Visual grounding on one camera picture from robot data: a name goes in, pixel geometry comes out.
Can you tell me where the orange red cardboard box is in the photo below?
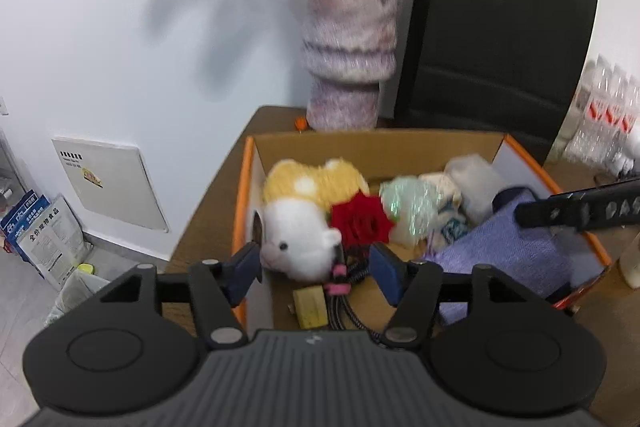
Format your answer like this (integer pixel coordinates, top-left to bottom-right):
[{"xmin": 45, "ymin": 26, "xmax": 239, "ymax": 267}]
[{"xmin": 231, "ymin": 131, "xmax": 613, "ymax": 338}]

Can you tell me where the white thermos flask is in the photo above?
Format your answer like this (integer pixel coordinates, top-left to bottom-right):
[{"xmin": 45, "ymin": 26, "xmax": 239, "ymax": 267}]
[{"xmin": 620, "ymin": 232, "xmax": 640, "ymax": 288}]

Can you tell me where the blue pet food bag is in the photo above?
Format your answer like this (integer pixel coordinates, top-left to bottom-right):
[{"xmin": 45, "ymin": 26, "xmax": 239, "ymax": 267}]
[{"xmin": 0, "ymin": 192, "xmax": 51, "ymax": 268}]

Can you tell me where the black paper bag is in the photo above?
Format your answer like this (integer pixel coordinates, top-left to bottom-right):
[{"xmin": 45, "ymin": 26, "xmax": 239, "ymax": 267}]
[{"xmin": 393, "ymin": 0, "xmax": 600, "ymax": 168}]

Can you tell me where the white pet food bag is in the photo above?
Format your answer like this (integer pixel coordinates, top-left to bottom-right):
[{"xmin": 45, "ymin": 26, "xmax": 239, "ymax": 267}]
[{"xmin": 17, "ymin": 194, "xmax": 93, "ymax": 290}]

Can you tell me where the translucent cotton swab box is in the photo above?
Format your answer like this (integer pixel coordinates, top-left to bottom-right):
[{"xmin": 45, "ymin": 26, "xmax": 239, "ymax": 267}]
[{"xmin": 444, "ymin": 154, "xmax": 506, "ymax": 225}]

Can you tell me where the purple knitted cloth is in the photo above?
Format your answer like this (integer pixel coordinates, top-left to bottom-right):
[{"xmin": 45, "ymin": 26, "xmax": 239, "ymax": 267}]
[{"xmin": 425, "ymin": 189, "xmax": 573, "ymax": 325}]

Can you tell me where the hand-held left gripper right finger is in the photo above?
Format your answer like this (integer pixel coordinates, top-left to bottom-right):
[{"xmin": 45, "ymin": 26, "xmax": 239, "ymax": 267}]
[{"xmin": 368, "ymin": 242, "xmax": 557, "ymax": 350}]

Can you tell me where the navy zip case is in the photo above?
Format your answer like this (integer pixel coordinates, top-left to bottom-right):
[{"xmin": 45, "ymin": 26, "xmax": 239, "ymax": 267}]
[{"xmin": 492, "ymin": 187, "xmax": 538, "ymax": 212}]

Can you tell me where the purple grey ceramic vase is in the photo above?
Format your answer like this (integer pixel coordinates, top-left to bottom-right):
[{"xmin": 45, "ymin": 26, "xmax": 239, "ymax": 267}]
[{"xmin": 302, "ymin": 0, "xmax": 403, "ymax": 132}]

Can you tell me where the iridescent plastic bag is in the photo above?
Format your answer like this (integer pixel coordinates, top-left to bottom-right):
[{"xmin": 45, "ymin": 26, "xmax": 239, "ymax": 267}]
[{"xmin": 379, "ymin": 176, "xmax": 441, "ymax": 248}]

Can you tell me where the white wall panel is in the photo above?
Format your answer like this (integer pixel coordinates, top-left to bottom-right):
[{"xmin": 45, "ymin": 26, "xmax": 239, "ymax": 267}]
[{"xmin": 51, "ymin": 136, "xmax": 169, "ymax": 234}]

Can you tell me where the clear water bottle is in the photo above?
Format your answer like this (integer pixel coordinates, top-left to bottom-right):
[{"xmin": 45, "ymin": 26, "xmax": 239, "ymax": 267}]
[
  {"xmin": 592, "ymin": 64, "xmax": 628, "ymax": 165},
  {"xmin": 566, "ymin": 54, "xmax": 608, "ymax": 158},
  {"xmin": 612, "ymin": 79, "xmax": 640, "ymax": 172}
]

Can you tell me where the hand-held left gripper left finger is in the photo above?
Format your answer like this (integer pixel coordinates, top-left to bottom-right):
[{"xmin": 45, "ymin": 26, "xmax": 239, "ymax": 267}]
[{"xmin": 100, "ymin": 242, "xmax": 264, "ymax": 350}]

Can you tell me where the red artificial rose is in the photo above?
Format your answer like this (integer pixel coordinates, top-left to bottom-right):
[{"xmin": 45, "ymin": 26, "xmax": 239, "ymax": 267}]
[{"xmin": 329, "ymin": 193, "xmax": 396, "ymax": 250}]

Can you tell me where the clear plastic trash bag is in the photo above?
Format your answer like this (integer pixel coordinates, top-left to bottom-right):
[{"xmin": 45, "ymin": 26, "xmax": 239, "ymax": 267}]
[{"xmin": 45, "ymin": 268, "xmax": 112, "ymax": 328}]

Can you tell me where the yellow white plush toy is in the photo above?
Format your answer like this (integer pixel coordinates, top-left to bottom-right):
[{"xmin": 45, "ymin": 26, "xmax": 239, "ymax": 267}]
[{"xmin": 260, "ymin": 158, "xmax": 371, "ymax": 283}]

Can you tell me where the blue white packet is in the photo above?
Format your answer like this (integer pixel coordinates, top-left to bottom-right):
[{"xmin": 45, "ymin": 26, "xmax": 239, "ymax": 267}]
[{"xmin": 434, "ymin": 206, "xmax": 471, "ymax": 253}]

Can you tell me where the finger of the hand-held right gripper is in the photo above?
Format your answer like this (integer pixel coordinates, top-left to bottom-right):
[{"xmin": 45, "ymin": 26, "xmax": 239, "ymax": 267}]
[{"xmin": 515, "ymin": 189, "xmax": 592, "ymax": 233}]

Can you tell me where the yellow block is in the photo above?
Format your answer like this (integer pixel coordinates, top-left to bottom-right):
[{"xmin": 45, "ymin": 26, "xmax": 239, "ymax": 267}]
[{"xmin": 292, "ymin": 285, "xmax": 329, "ymax": 329}]

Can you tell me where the black braided cable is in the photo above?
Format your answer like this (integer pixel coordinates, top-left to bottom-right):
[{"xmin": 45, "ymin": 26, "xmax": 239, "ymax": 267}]
[{"xmin": 322, "ymin": 244, "xmax": 386, "ymax": 343}]

